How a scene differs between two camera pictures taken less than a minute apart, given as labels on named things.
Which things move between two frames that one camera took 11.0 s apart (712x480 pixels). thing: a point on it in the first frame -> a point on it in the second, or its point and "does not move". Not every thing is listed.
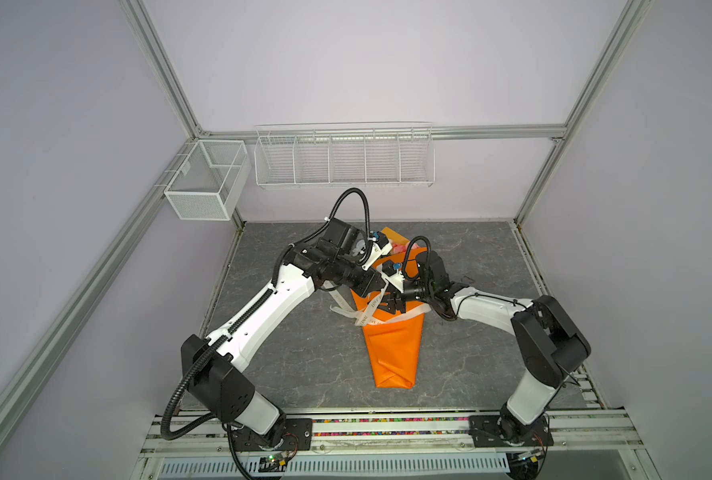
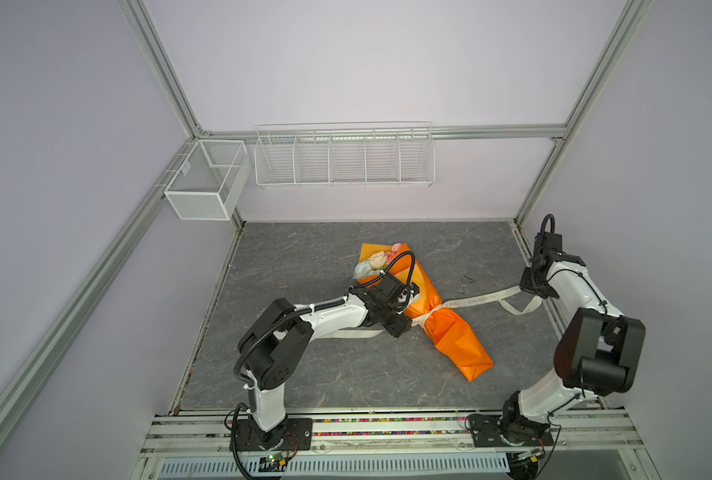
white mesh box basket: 211,180 does not move
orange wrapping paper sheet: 395,346 -> 453,335
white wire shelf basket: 346,155 does not move
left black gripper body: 352,275 -> 394,323
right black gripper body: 412,291 -> 531,284
